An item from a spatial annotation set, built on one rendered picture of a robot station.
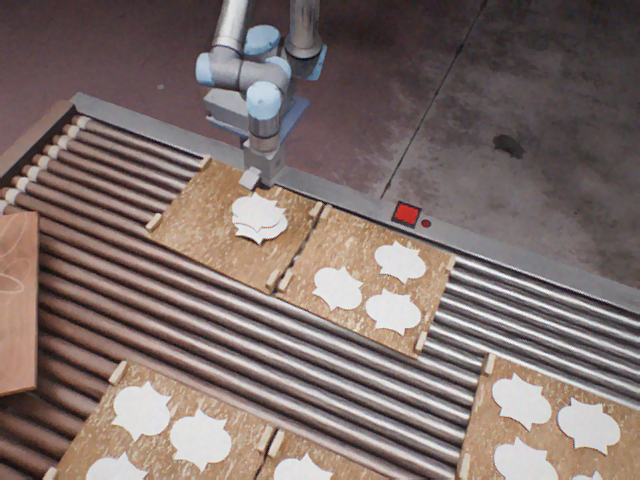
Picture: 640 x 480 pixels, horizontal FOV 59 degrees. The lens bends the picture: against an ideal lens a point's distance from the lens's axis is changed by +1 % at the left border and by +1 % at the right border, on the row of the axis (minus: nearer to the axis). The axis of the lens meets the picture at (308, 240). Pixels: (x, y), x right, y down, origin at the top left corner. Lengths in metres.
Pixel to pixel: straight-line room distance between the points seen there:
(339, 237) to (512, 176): 1.80
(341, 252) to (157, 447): 0.70
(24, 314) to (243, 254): 0.57
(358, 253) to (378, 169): 1.53
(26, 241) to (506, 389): 1.28
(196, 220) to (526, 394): 1.01
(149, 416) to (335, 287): 0.57
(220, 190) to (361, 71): 2.11
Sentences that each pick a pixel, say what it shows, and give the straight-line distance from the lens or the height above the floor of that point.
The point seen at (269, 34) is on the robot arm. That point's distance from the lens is 1.88.
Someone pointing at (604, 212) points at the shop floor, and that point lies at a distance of 3.35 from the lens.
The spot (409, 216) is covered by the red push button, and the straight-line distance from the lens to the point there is 1.73.
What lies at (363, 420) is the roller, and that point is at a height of 0.91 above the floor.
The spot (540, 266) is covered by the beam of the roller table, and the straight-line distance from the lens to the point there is 1.78.
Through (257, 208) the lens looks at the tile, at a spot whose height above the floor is 0.97.
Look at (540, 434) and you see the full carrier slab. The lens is 1.52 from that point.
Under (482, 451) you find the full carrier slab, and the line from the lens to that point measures 1.46.
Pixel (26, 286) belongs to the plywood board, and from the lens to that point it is 1.55.
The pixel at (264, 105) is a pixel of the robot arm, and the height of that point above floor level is 1.43.
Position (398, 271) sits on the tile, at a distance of 1.59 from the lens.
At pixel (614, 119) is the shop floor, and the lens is 3.92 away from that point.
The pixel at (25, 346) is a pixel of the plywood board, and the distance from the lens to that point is 1.46.
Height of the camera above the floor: 2.27
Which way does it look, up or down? 55 degrees down
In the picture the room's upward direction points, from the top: 5 degrees clockwise
